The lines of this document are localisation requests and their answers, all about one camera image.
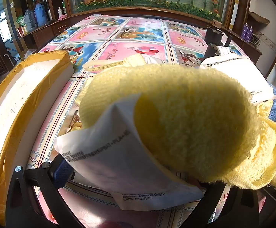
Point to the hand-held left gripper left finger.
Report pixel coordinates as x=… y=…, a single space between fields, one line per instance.
x=62 y=173

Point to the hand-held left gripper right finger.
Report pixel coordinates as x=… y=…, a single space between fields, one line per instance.
x=243 y=206

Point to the foam box with yellow tape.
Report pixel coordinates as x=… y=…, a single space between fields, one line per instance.
x=21 y=87

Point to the blue towel with white tag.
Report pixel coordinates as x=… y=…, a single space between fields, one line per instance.
x=274 y=106

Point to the yellow fluffy towel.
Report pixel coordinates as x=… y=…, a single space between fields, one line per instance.
x=187 y=111

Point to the white plastic packet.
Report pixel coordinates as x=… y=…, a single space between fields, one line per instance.
x=224 y=51

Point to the red and white carton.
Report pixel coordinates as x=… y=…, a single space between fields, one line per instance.
x=22 y=30

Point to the pink cloth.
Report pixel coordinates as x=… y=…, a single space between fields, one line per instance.
x=63 y=16

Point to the colourful printed tablecloth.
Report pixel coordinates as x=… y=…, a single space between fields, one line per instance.
x=138 y=35

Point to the green snack packet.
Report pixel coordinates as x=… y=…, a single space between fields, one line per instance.
x=21 y=21

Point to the grey-blue water jug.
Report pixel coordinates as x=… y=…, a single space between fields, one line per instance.
x=30 y=19

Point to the black boxy device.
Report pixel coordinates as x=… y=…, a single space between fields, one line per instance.
x=211 y=52

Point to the blue thermos flask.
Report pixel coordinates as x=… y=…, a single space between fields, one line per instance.
x=41 y=14

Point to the small white bottle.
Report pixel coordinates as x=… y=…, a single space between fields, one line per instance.
x=60 y=12

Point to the green bottle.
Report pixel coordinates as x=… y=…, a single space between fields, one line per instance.
x=63 y=7

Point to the black device with tan knob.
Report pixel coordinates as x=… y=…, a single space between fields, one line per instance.
x=213 y=36

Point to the dark wooden door frame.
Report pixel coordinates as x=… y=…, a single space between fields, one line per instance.
x=0 y=52

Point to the brown wall shelf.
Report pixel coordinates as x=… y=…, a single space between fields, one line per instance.
x=259 y=17

